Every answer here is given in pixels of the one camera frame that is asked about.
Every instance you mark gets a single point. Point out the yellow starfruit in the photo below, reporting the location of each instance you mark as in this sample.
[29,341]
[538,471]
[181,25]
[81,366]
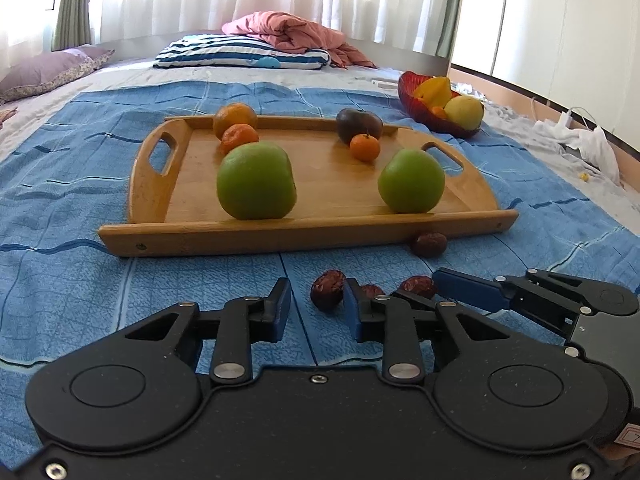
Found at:
[433,92]

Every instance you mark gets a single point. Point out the yellow mango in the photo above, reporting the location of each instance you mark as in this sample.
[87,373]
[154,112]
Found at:
[465,111]

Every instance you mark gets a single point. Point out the small orange mandarin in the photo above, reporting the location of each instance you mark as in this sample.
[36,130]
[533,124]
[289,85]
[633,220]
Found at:
[364,147]

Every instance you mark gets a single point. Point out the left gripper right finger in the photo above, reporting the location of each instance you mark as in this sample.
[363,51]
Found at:
[399,322]

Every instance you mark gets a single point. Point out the pink crumpled quilt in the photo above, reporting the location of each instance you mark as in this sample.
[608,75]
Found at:
[291,33]

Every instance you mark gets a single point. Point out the red fruit bowl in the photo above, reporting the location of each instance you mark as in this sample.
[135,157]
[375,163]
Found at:
[407,83]

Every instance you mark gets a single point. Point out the small orange in bowl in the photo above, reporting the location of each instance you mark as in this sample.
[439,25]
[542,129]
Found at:
[439,112]

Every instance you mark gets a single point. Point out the blue white striped pillow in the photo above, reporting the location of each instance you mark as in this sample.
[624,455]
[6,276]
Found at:
[236,51]

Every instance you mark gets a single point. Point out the red date by tray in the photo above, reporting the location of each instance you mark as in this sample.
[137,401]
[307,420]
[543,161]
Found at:
[429,245]

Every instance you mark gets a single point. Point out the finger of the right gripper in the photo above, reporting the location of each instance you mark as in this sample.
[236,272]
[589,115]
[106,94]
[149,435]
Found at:
[478,292]

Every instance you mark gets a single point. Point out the red date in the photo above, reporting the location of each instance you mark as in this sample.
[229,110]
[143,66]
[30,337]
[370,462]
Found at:
[372,291]
[420,285]
[327,291]
[429,245]

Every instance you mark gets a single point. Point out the large pale orange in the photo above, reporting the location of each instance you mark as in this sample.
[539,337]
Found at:
[233,114]

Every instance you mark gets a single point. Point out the dark purple mangosteen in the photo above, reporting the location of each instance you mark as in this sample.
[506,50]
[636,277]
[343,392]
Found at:
[351,122]

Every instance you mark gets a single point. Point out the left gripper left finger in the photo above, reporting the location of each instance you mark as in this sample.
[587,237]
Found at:
[239,324]

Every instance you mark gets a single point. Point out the white crumpled cloth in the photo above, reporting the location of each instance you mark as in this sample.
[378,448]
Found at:
[591,144]

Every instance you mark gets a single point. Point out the green drape curtain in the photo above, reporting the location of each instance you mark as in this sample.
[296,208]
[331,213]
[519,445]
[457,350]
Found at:
[73,25]

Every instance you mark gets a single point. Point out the purple pillow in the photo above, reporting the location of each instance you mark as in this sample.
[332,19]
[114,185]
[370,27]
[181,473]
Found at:
[48,71]

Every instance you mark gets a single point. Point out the blue checked blanket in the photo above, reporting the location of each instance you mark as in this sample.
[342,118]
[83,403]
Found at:
[61,289]

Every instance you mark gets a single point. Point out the green apple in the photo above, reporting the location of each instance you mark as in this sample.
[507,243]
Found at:
[412,182]
[255,182]

